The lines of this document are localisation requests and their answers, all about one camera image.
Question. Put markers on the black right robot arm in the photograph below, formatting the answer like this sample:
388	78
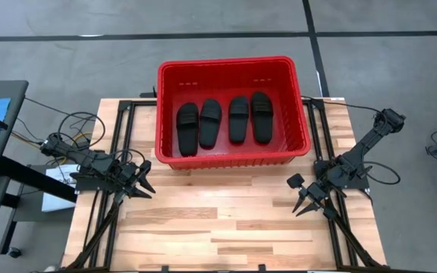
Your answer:
359	148

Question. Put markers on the black castor wheel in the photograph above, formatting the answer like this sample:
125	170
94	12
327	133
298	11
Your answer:
14	252

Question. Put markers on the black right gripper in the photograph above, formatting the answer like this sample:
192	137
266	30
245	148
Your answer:
317	191

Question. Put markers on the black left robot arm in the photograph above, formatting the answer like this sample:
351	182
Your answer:
85	159

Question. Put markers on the black monitor stand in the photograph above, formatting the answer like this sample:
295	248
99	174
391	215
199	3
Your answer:
32	178

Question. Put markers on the small black clamp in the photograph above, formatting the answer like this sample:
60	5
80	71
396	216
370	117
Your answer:
151	94

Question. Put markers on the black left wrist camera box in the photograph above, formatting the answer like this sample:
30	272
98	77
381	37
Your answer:
145	168

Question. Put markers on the white paper box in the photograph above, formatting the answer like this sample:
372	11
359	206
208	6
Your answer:
55	197

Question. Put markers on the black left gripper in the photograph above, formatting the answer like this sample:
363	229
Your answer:
127	176

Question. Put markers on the black rubber slide sandal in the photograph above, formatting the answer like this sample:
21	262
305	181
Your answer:
238	125
262	121
187	132
210	129

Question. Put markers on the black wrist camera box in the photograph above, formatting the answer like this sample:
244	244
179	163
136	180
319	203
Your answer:
295	181
145	168

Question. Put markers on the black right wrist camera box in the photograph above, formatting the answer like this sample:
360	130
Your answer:
295	181

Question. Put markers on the red plastic bin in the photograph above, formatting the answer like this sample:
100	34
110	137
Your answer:
222	79

